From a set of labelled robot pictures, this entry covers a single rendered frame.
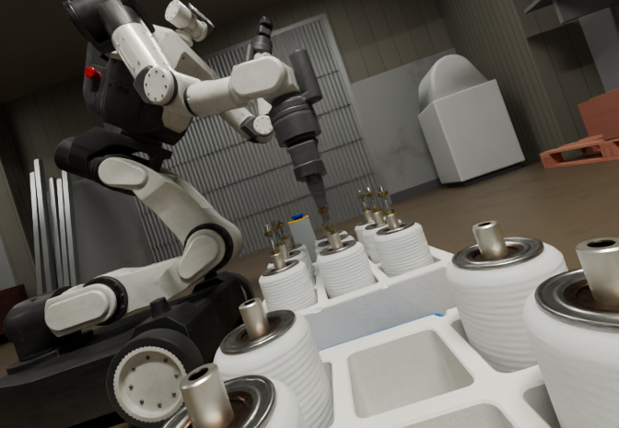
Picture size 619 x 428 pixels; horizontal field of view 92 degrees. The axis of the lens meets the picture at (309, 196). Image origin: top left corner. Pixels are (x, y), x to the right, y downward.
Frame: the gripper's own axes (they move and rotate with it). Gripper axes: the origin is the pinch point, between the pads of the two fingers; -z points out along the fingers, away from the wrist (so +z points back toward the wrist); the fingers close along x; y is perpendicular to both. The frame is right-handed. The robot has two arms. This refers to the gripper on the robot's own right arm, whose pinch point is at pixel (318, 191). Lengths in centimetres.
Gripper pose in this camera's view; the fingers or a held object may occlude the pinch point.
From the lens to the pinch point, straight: 58.3
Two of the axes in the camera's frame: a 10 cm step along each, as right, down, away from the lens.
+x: -1.0, 0.1, -9.9
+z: -3.2, -9.5, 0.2
